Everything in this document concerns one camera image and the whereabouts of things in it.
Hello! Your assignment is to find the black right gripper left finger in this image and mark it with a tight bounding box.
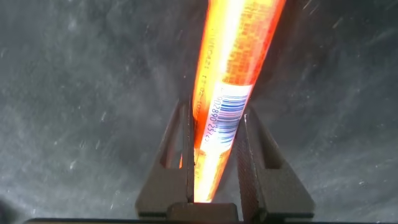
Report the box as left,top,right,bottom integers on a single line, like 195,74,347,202
135,99,195,218

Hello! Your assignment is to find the orange sausage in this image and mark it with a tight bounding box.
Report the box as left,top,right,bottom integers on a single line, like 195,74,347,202
178,0,287,203

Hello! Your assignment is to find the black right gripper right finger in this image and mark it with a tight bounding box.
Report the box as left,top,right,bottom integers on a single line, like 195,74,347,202
236,107,315,220

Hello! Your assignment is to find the black tablecloth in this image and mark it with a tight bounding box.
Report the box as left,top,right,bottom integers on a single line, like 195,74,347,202
0,0,398,224

